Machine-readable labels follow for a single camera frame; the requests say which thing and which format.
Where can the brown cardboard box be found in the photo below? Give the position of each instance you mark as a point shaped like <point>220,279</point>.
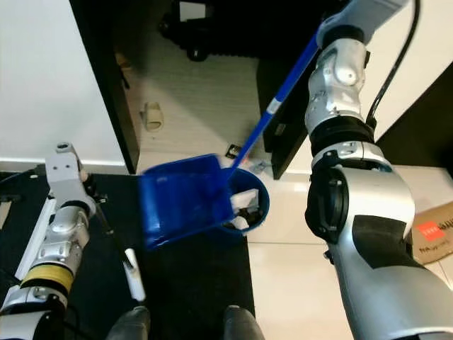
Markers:
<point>432,234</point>

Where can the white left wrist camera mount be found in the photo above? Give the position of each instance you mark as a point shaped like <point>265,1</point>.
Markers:
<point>67,173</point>

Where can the grey right robot leg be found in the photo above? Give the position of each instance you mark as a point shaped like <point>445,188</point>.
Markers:
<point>241,322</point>

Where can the black door frame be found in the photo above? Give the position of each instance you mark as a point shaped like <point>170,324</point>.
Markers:
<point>106,71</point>

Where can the white floor rail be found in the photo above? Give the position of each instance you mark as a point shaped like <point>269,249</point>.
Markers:
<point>35,234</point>

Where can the black cabinet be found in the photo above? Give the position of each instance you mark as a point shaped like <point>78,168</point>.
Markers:
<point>283,106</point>

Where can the black wheeled base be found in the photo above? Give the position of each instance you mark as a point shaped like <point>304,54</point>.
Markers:
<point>226,28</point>

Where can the blue round bin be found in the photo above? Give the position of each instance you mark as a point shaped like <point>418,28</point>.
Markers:
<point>260,202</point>

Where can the grey left robot leg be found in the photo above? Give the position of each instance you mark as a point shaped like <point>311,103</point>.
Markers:
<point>131,324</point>

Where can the black furniture panel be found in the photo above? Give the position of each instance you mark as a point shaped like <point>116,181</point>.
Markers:
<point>421,113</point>

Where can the black stick with white tip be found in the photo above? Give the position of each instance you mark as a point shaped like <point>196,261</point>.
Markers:
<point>134,276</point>

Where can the white trash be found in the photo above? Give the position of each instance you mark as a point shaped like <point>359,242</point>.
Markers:
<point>244,204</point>

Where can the small dark floor item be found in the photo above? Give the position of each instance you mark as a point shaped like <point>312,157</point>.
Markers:
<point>232,150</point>

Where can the grey robot leg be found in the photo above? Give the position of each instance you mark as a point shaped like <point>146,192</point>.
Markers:
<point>131,324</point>
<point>241,322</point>

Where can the beige floor item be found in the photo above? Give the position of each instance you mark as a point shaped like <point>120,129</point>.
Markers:
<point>152,115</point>

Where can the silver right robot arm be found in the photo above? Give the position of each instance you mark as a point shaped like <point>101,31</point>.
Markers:
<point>361,212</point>

